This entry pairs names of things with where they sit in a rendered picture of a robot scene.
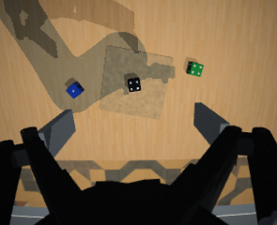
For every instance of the dark green die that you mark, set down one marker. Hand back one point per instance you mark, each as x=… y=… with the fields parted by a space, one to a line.
x=195 y=69

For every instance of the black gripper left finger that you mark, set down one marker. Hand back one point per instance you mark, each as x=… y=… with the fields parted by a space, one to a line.
x=59 y=191

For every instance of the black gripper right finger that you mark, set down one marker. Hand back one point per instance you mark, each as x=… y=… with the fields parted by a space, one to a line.
x=203 y=182

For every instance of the blue die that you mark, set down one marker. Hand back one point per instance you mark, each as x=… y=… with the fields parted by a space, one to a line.
x=75 y=90

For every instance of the black die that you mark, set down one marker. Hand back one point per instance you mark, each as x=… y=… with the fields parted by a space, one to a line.
x=134 y=84

